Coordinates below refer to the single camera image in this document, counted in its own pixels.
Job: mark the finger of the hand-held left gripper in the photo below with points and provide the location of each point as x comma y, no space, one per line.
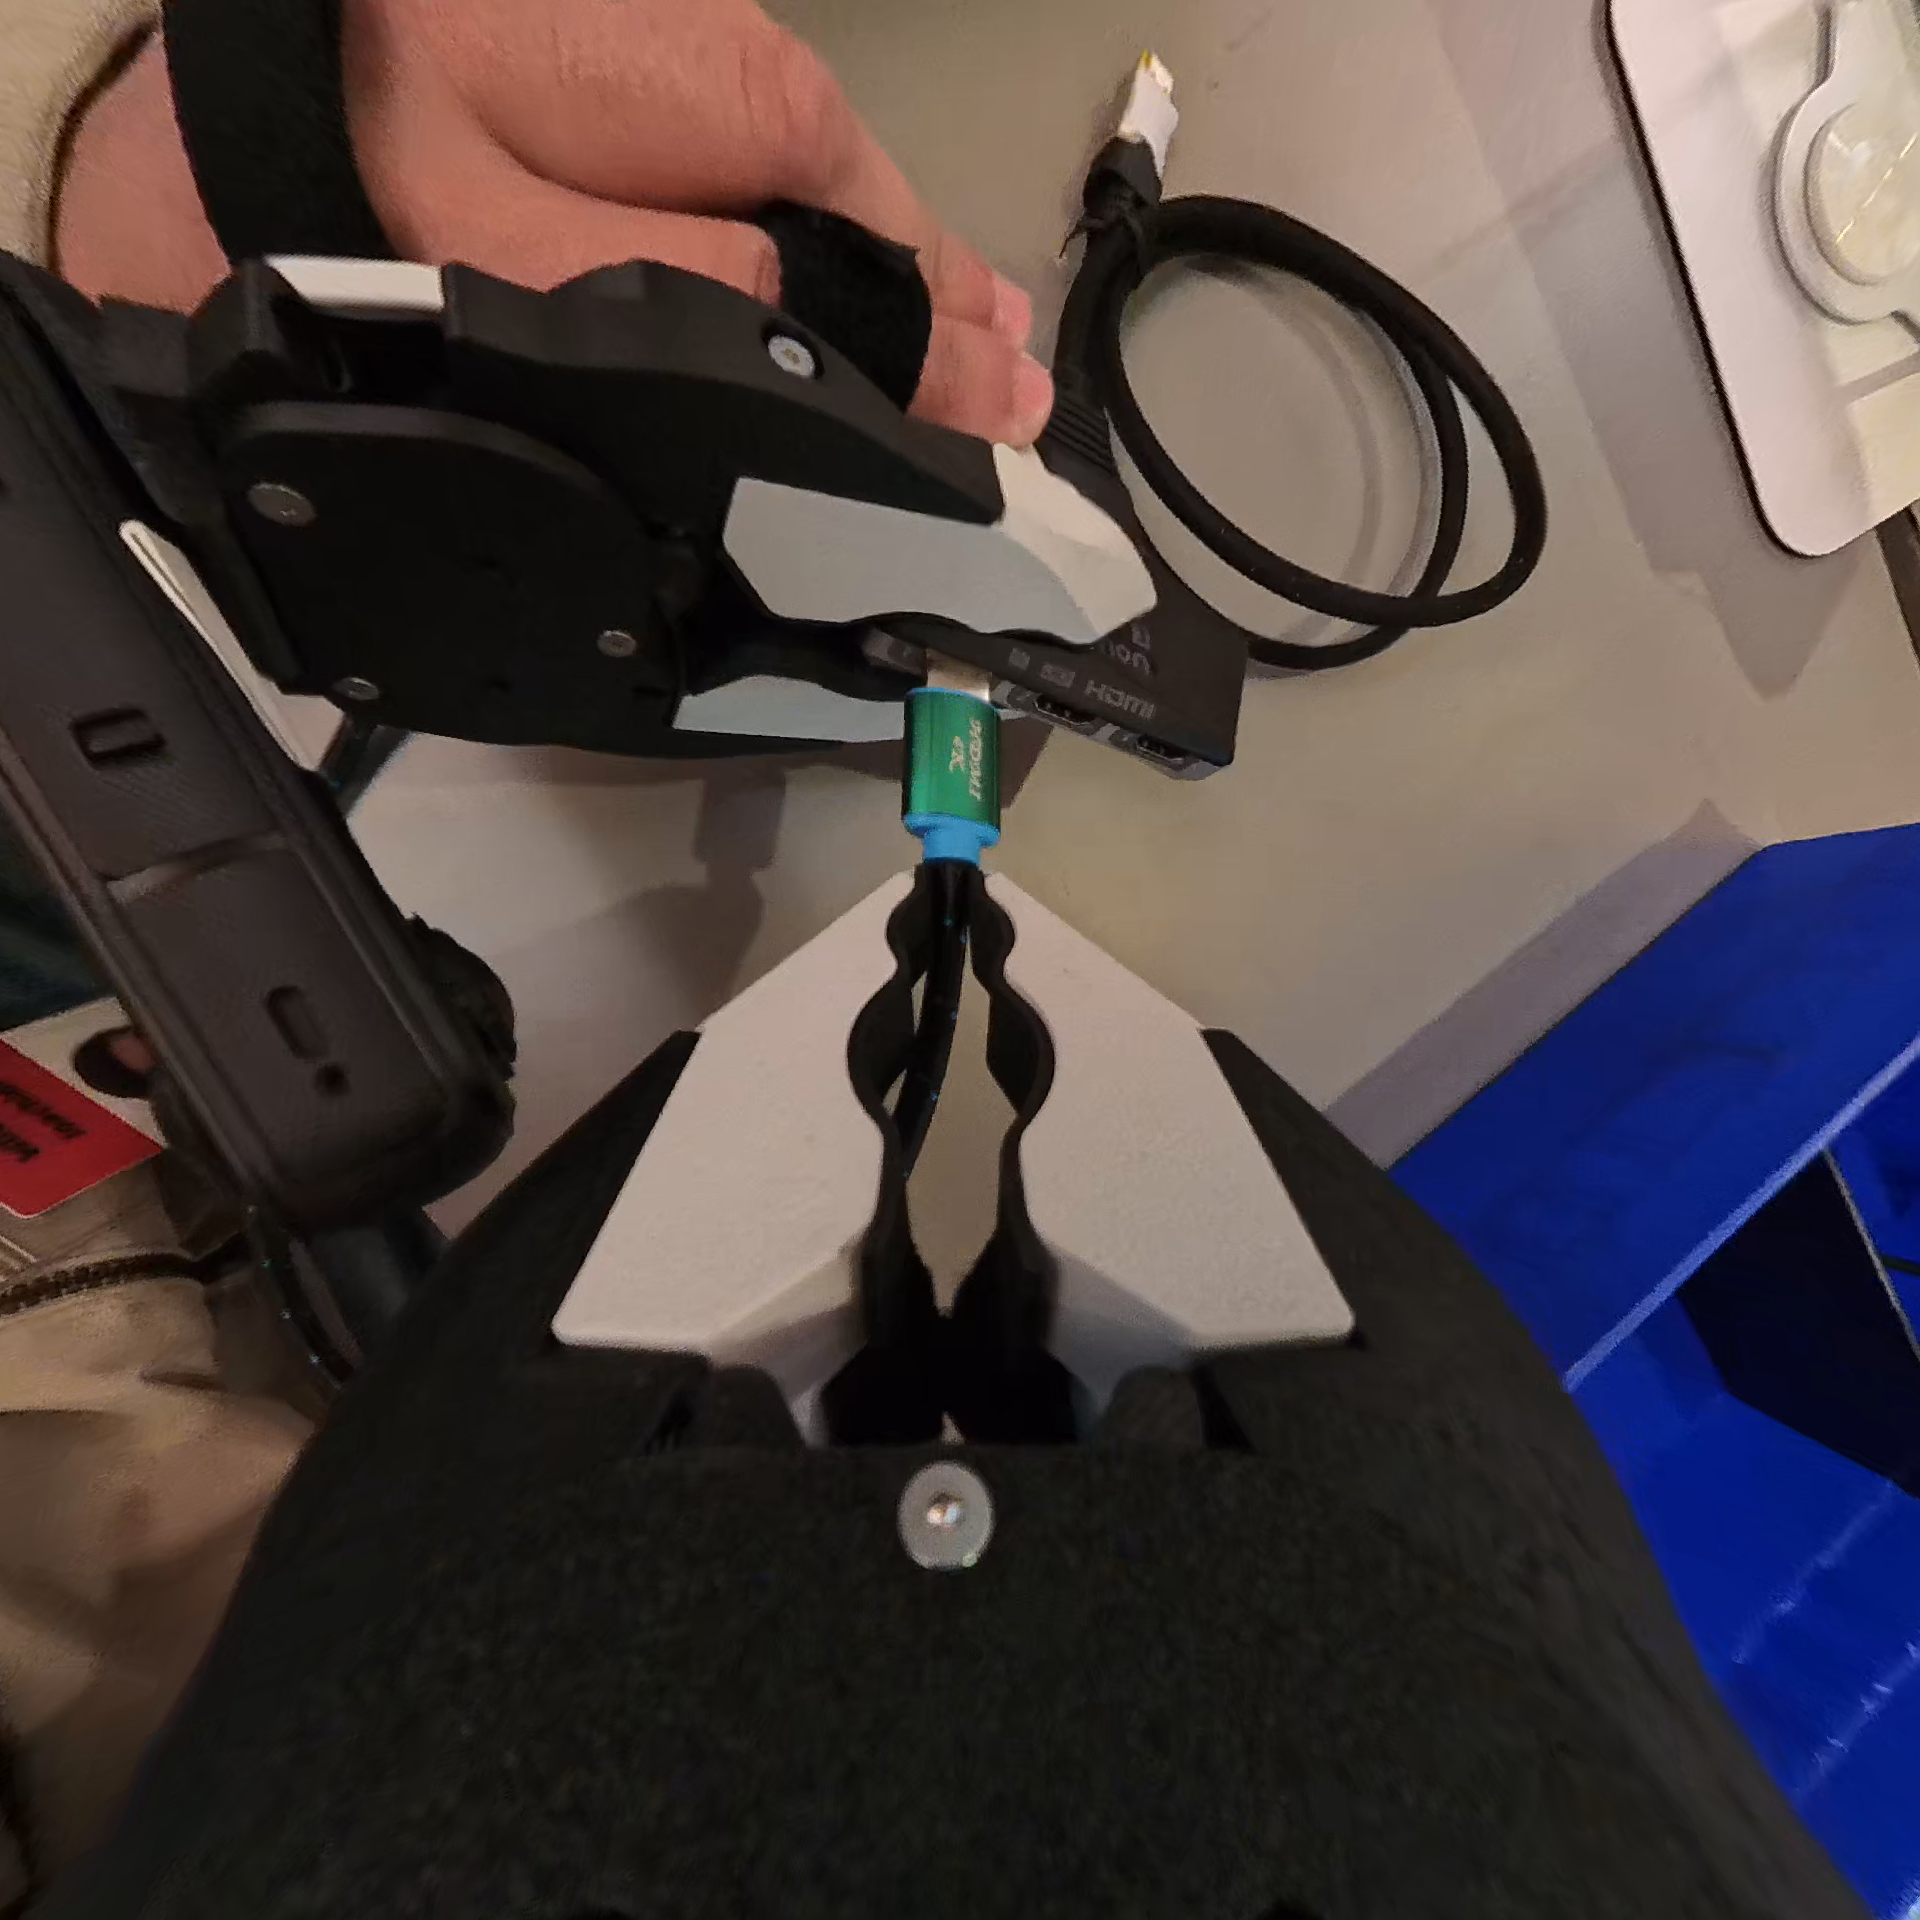
902,563
795,713

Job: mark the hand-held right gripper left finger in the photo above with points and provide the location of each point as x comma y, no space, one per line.
735,1201

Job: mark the black hdmi switch box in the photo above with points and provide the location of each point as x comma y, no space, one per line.
1170,681

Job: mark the white laptop stand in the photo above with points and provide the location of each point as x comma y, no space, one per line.
1694,301

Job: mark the black flat panel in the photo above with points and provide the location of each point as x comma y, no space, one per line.
1800,1307

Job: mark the person's left hand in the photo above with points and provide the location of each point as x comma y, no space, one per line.
599,120

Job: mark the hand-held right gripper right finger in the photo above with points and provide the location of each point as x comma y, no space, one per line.
1185,1201

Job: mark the blue plastic bin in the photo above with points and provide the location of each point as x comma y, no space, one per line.
1694,1080

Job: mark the person's left forearm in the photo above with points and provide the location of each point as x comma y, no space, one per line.
43,120

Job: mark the person's beige jacket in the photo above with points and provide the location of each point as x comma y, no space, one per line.
119,1500

